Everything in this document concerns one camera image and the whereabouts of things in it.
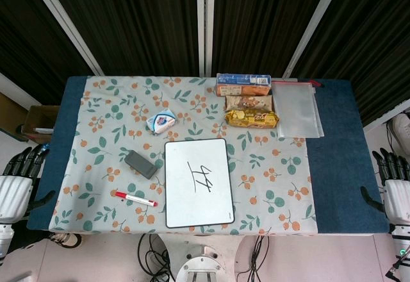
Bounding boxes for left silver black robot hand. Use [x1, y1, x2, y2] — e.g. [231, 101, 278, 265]
[0, 144, 56, 224]

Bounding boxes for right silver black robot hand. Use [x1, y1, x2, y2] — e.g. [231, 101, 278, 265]
[360, 147, 410, 228]

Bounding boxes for dark grey board eraser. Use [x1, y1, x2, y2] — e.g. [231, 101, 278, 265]
[124, 149, 159, 180]

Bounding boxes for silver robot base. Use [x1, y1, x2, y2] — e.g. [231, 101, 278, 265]
[175, 245, 227, 282]

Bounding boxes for white sneaker with black laces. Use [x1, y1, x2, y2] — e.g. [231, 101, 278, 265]
[49, 232, 83, 248]

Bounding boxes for blue table cover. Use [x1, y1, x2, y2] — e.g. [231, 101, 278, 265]
[26, 76, 390, 236]

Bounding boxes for cardboard box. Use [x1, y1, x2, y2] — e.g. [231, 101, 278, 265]
[20, 104, 60, 142]

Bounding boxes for floral tablecloth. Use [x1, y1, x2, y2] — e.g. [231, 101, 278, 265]
[47, 76, 318, 235]

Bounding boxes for red and white marker pen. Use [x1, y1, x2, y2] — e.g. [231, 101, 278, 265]
[114, 190, 159, 208]

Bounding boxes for clear zipper pouch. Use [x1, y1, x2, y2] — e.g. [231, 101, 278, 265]
[271, 79, 325, 140]

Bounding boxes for white and blue soap box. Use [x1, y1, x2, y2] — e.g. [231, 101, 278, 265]
[145, 108, 177, 135]

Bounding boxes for golden biscuit packet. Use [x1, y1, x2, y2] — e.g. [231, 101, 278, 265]
[224, 108, 280, 129]

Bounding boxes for brown snack packet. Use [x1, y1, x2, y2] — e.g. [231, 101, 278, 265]
[225, 94, 273, 112]

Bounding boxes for orange and blue cookie box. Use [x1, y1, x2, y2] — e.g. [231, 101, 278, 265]
[215, 72, 272, 97]

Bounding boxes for black pleated curtain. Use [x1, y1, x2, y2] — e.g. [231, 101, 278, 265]
[0, 0, 410, 129]

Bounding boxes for black cable bundle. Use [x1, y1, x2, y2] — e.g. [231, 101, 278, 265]
[248, 235, 273, 282]
[137, 233, 176, 282]

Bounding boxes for white frame post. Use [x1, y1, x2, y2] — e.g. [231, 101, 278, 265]
[281, 0, 359, 78]
[195, 0, 216, 77]
[25, 0, 103, 76]

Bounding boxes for white board with black frame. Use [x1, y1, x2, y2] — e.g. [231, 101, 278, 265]
[164, 138, 235, 229]

